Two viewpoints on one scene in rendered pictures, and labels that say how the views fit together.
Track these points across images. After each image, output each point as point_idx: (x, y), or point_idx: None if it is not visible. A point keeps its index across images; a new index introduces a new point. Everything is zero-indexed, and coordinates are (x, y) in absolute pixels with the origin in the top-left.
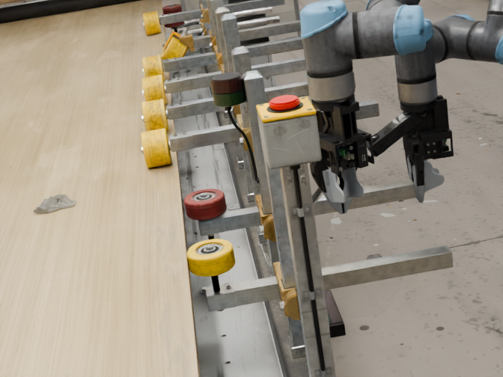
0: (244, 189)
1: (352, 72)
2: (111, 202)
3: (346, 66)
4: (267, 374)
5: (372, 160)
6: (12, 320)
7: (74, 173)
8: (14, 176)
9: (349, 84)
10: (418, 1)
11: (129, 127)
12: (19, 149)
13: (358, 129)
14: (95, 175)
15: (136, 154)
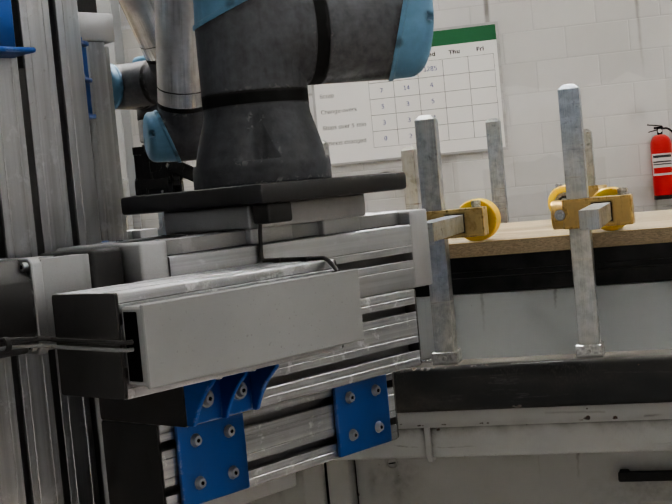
0: (634, 351)
1: (142, 121)
2: None
3: (137, 114)
4: None
5: None
6: None
7: (517, 232)
8: (551, 226)
9: (139, 130)
10: (151, 65)
11: (659, 224)
12: (647, 218)
13: (155, 179)
14: (494, 235)
15: (537, 234)
